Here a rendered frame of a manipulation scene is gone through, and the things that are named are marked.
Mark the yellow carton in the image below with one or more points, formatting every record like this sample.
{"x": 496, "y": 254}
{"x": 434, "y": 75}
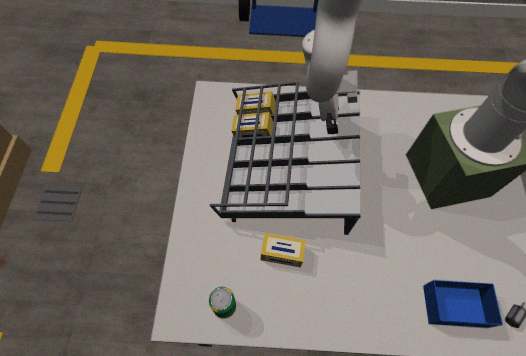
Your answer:
{"x": 265, "y": 125}
{"x": 283, "y": 250}
{"x": 251, "y": 103}

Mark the blue open tray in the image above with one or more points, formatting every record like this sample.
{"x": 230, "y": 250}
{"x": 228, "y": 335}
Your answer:
{"x": 461, "y": 301}

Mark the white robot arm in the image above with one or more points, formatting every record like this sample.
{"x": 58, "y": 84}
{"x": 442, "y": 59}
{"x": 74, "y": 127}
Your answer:
{"x": 483, "y": 139}

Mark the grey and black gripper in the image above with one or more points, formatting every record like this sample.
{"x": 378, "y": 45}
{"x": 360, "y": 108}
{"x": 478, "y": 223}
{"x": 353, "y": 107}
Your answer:
{"x": 328, "y": 112}

